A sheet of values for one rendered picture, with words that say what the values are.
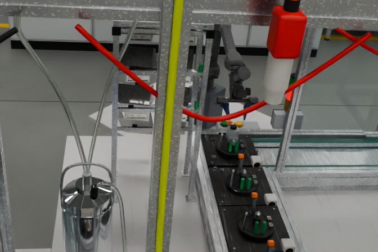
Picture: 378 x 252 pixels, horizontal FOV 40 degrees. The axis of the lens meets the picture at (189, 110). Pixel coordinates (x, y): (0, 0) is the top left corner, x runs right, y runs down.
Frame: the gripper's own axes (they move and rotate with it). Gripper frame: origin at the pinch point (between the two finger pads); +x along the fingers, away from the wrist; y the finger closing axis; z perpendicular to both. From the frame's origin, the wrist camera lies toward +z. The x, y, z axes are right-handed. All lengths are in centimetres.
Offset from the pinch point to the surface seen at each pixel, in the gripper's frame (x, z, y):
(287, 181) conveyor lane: 30.0, -5.0, 23.4
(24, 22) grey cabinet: -133, -284, -136
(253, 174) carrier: 27.0, 0.3, 6.6
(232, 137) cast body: 10.4, -5.9, -0.9
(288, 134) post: 10.7, 11.2, 19.2
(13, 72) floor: -79, -269, -142
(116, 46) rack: -15, 41, -53
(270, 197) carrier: 36.7, 14.4, 9.2
